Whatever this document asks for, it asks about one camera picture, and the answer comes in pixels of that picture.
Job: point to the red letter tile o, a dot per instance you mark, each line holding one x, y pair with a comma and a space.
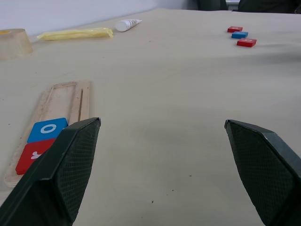
234, 29

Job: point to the red letter tile b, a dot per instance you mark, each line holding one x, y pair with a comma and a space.
246, 42

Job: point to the blue letter tile t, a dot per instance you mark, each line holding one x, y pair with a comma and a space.
240, 35

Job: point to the dark bulky object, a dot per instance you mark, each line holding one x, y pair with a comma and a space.
211, 4
268, 5

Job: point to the yellow plastic packet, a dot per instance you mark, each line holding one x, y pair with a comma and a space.
75, 33

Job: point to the blue letter tile o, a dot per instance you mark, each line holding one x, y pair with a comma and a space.
35, 134

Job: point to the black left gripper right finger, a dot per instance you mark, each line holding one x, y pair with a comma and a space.
270, 174

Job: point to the clear tape roll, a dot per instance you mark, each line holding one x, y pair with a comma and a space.
14, 44

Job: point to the red letter tile r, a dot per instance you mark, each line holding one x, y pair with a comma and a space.
26, 160

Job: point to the white squeeze tube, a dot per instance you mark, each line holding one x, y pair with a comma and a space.
124, 25

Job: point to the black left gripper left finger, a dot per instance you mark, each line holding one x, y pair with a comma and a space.
47, 183

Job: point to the long wooden letter tray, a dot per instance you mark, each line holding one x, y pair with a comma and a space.
61, 99

